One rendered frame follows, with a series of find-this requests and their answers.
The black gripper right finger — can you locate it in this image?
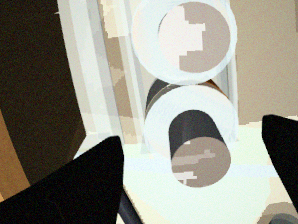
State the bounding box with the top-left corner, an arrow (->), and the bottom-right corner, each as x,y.
261,115 -> 298,213

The dark grey long bar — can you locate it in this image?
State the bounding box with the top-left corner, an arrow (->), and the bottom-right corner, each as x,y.
118,188 -> 142,224

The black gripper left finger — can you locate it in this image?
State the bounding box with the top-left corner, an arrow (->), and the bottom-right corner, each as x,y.
0,136 -> 124,224

